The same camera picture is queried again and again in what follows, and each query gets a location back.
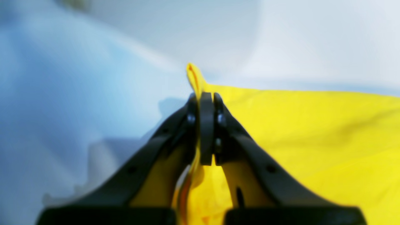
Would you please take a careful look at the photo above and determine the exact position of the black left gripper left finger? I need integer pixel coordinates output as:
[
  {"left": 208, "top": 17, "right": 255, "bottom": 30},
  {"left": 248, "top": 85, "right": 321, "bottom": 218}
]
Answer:
[{"left": 37, "top": 93, "right": 197, "bottom": 225}]

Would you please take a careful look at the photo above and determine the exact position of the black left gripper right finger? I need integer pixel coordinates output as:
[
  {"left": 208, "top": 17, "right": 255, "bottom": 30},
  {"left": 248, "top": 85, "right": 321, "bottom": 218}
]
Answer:
[{"left": 200, "top": 92, "right": 366, "bottom": 225}]

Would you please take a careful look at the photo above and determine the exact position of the orange t-shirt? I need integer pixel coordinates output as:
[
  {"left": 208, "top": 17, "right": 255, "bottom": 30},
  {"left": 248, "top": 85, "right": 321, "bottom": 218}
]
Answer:
[{"left": 130, "top": 62, "right": 400, "bottom": 225}]

